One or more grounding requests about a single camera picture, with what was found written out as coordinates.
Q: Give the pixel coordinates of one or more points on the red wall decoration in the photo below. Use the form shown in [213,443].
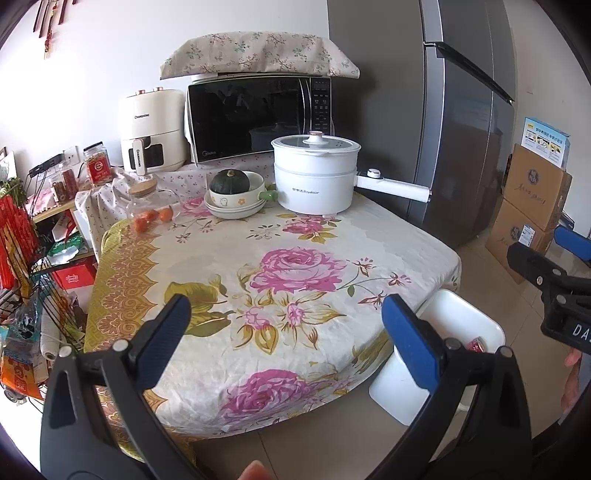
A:
[44,21]

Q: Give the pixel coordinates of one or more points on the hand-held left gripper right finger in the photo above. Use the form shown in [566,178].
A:
[411,341]

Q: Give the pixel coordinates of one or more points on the wooden shelf board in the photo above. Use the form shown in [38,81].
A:
[46,214]

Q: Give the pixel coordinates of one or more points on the white air fryer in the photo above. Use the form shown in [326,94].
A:
[152,120]

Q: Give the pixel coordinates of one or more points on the white electric cooking pot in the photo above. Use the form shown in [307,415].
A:
[314,184]

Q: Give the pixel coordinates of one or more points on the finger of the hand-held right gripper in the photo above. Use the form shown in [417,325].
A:
[572,244]
[531,265]

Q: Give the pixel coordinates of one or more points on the white wall socket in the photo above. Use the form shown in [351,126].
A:
[70,154]

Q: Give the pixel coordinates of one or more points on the dark green squash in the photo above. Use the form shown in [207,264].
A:
[228,181]

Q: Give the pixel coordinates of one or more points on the white roll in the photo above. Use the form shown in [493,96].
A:
[48,337]

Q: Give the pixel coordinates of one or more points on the black microwave oven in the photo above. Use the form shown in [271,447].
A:
[249,120]

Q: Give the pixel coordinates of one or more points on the person's right hand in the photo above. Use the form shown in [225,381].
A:
[571,378]

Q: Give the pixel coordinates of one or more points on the floral cloth cover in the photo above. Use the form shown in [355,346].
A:
[258,53]

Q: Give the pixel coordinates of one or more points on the red box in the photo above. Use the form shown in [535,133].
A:
[74,277]

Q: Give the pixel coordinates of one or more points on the red label glass jar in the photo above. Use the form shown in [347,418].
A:
[97,168]

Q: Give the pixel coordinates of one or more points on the white plastic bin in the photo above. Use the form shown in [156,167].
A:
[457,318]

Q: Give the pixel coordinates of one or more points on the person's left hand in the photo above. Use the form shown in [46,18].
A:
[255,473]

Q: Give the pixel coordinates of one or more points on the glass jar with wooden lid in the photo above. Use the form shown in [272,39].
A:
[152,203]

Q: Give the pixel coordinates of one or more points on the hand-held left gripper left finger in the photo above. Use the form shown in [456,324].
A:
[164,341]

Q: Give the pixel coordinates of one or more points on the grey refrigerator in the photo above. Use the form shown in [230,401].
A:
[415,138]

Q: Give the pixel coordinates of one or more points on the small mandarin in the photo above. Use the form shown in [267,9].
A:
[165,213]
[141,224]
[151,216]

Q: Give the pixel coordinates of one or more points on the blue and white box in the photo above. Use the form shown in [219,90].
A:
[545,138]

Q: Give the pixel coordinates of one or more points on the floral tablecloth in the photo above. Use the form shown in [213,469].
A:
[369,258]

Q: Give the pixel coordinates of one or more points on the glass jar with red contents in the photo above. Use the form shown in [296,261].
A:
[67,182]

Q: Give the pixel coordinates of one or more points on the orange packet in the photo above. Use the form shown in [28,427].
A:
[18,376]

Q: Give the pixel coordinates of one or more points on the red hanging packets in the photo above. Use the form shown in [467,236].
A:
[16,240]

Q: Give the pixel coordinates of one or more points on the green foil packet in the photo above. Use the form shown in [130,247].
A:
[69,251]

